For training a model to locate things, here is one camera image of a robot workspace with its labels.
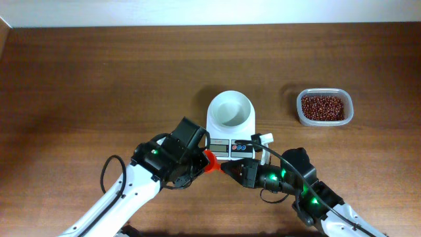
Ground right black cable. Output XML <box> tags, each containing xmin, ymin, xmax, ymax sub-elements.
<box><xmin>235</xmin><ymin>140</ymin><xmax>379</xmax><ymax>237</ymax></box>

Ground white digital kitchen scale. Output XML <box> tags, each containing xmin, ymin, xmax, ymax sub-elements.
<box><xmin>204</xmin><ymin>98</ymin><xmax>257</xmax><ymax>162</ymax></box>

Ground orange measuring scoop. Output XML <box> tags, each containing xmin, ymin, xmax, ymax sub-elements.
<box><xmin>204</xmin><ymin>149</ymin><xmax>224</xmax><ymax>173</ymax></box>

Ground clear plastic container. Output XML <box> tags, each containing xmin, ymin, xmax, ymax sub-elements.
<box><xmin>296</xmin><ymin>88</ymin><xmax>354</xmax><ymax>127</ymax></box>

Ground red beans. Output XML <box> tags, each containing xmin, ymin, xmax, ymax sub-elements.
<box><xmin>301</xmin><ymin>95</ymin><xmax>345</xmax><ymax>121</ymax></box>

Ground black cable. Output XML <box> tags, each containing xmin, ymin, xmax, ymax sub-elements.
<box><xmin>99</xmin><ymin>154</ymin><xmax>128</xmax><ymax>237</ymax></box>
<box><xmin>235</xmin><ymin>140</ymin><xmax>379</xmax><ymax>237</ymax></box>

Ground left black cable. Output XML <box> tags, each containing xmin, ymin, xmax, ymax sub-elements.
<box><xmin>99</xmin><ymin>154</ymin><xmax>128</xmax><ymax>237</ymax></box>

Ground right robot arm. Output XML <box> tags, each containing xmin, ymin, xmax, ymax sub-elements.
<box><xmin>221</xmin><ymin>147</ymin><xmax>385</xmax><ymax>237</ymax></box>

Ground white round bowl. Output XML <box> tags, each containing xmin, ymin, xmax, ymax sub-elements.
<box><xmin>207</xmin><ymin>90</ymin><xmax>255</xmax><ymax>128</ymax></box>

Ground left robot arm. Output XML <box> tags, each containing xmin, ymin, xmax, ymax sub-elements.
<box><xmin>62</xmin><ymin>117</ymin><xmax>210</xmax><ymax>236</ymax></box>

